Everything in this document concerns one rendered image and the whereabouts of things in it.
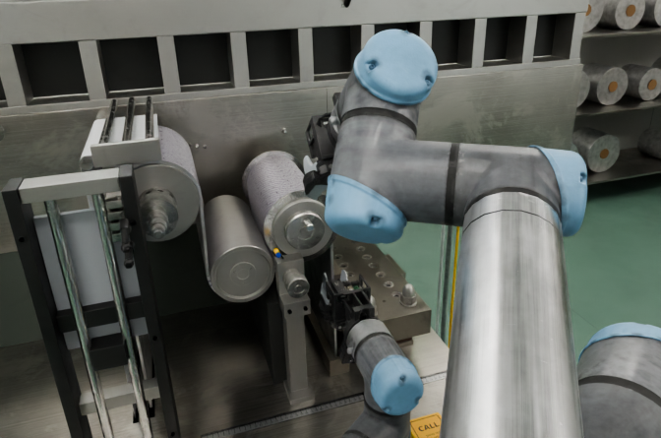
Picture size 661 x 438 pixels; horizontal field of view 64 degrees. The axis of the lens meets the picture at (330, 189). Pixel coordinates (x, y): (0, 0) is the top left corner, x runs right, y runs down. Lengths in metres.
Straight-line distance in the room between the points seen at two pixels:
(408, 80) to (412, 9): 0.85
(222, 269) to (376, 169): 0.59
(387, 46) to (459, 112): 0.95
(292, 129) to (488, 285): 0.96
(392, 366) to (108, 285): 0.45
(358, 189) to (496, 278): 0.15
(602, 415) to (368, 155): 0.34
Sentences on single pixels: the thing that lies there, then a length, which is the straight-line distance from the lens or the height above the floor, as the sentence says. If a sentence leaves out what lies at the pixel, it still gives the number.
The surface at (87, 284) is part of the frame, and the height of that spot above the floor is 1.26.
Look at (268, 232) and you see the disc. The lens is 0.98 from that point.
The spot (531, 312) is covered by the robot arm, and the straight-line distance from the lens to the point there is 0.34.
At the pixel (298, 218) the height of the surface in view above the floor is 1.28.
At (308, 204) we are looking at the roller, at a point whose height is 1.30.
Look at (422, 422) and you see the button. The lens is 1.06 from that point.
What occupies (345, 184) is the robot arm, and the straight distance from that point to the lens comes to 0.46.
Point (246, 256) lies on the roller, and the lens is 0.99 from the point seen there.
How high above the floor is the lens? 1.69
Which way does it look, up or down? 22 degrees down
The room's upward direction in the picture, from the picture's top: 2 degrees counter-clockwise
